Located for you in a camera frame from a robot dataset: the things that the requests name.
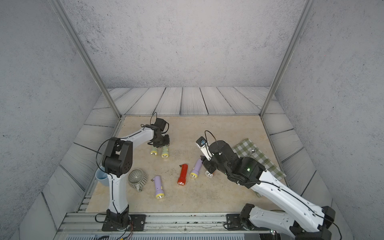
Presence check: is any red flashlight white rim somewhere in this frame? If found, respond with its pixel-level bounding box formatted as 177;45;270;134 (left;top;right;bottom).
205;171;213;178

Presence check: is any light blue mug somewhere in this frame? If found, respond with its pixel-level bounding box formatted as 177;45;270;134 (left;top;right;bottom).
95;167;109;187

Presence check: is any aluminium mounting rail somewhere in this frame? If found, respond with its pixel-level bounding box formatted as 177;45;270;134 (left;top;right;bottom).
53;211;319;240

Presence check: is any purple flashlight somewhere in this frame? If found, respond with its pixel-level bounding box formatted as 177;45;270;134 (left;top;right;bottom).
152;176;165;200
190;159;203;179

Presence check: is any green flashlight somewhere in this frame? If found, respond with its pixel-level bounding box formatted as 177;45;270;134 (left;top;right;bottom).
162;146;169;159
150;147;158;156

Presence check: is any purple flashlight left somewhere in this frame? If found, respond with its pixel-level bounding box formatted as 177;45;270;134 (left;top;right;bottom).
152;176;165;200

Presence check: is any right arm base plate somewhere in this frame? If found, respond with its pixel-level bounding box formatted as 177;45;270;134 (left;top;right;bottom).
223;214;270;231

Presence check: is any purple flashlight middle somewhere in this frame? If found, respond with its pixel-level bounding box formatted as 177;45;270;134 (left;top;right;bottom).
190;159;203;179

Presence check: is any left aluminium frame post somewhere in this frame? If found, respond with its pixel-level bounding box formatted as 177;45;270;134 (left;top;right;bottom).
49;0;122;120

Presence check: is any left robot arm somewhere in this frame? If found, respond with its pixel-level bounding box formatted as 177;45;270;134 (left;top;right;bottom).
102;118;170;228

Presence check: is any aluminium frame post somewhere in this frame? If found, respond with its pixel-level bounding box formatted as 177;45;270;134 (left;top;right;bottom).
49;0;122;120
260;0;316;118

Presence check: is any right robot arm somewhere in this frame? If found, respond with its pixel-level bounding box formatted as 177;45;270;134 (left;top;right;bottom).
196;137;336;240

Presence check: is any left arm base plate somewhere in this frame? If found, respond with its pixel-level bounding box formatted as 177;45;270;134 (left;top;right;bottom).
102;214;147;232

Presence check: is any red flashlight all red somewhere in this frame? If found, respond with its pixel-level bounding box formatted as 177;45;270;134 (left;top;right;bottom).
178;164;188;186

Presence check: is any right aluminium frame post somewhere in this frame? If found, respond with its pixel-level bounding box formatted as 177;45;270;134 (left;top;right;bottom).
260;0;316;118

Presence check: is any green checkered cloth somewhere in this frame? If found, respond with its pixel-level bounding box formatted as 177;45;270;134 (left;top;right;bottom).
232;139;286;181

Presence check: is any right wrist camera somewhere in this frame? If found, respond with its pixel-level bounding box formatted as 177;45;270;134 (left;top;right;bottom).
196;136;212;161

